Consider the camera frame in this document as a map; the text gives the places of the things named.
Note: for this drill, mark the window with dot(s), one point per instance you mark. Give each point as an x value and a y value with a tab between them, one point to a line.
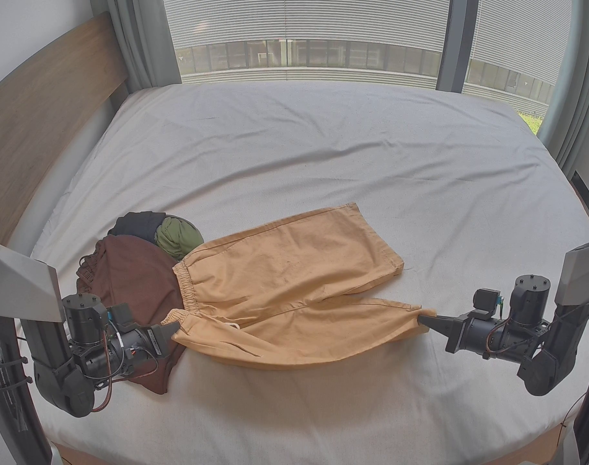
299	7

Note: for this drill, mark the bed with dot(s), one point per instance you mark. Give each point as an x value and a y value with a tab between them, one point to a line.
347	162

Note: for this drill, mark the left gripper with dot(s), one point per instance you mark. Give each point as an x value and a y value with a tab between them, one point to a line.
139	349

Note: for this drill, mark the green garment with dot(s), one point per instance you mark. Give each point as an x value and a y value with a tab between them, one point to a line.
178	238

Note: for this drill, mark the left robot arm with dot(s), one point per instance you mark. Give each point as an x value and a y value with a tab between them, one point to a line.
57	380

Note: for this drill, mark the grey-green curtain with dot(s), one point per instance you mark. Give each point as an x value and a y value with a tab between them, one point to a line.
582	90
139	27

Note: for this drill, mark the black garment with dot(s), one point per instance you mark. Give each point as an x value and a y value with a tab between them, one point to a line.
132	224

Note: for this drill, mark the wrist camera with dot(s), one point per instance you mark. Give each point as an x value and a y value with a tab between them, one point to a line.
122	315
484	303

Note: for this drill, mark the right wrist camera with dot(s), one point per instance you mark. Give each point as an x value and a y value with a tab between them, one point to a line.
484	303

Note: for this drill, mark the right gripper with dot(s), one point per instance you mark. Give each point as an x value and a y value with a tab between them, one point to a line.
478	337

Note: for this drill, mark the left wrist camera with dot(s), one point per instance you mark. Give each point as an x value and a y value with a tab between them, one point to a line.
122	315

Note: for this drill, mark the tan shorts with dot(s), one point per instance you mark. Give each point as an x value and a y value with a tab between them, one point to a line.
284	279

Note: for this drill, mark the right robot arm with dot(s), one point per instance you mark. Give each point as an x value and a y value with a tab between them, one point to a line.
546	371

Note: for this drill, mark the brown shorts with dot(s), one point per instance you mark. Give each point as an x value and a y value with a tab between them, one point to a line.
129	279

